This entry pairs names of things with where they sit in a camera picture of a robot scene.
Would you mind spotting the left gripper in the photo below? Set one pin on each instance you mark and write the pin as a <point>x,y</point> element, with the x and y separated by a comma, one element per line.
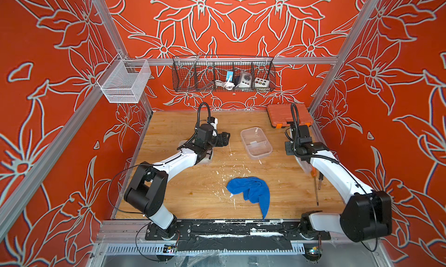
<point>222,140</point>

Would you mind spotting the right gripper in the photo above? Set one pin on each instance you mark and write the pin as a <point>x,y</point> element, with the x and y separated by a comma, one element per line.
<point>287,145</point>

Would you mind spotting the clear lunch box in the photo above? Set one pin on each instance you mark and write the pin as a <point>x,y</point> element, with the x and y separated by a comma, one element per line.
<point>256,143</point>

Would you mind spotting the blue cloth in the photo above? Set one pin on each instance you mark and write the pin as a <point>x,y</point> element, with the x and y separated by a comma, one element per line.
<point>254,190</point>

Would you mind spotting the clear lunch box lid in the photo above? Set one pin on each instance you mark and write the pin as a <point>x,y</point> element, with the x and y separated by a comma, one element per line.
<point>306,167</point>

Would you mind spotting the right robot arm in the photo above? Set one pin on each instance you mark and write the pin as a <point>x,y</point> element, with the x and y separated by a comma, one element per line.
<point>367,214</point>

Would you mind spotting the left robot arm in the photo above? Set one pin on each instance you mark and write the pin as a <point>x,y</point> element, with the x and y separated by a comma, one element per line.
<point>147,188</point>

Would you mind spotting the orange tool case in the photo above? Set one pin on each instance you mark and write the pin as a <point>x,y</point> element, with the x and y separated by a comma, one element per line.
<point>280,115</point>

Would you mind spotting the blue white small box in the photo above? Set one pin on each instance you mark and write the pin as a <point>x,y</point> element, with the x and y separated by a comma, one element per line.
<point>229,76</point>

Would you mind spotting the white power adapter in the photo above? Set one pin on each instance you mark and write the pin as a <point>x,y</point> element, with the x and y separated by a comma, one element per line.
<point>244,80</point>

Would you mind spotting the white button box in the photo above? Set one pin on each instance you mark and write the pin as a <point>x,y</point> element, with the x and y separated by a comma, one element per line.
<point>261,84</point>

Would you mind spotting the clear acrylic box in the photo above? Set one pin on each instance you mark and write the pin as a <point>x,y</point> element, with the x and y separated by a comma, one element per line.
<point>121,83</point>

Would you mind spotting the orange handled screwdriver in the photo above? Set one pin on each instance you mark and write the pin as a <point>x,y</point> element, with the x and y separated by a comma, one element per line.
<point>314,183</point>

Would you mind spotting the black handled screwdriver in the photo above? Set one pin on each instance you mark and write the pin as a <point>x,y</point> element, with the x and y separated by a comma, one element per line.
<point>320,181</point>

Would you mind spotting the black wire basket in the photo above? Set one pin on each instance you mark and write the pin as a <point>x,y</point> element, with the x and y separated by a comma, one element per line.
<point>207,73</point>

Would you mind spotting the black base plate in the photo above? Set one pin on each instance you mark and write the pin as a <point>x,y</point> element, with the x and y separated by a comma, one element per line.
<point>263,236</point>

